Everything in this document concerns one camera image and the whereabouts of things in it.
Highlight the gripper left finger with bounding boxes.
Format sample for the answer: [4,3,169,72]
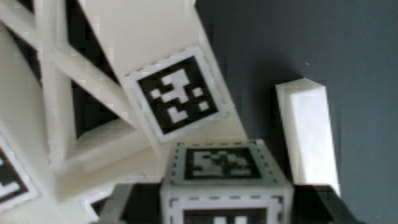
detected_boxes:
[94,183,162,224]

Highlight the white tagged cube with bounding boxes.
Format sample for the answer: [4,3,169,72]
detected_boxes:
[160,140,293,224]

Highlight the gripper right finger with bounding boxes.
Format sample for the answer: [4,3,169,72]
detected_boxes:
[293,185,366,224]

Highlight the white part at right edge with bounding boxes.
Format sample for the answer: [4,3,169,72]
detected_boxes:
[276,78,340,194]

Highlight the white chair back frame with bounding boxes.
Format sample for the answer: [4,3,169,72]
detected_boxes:
[0,0,247,224]

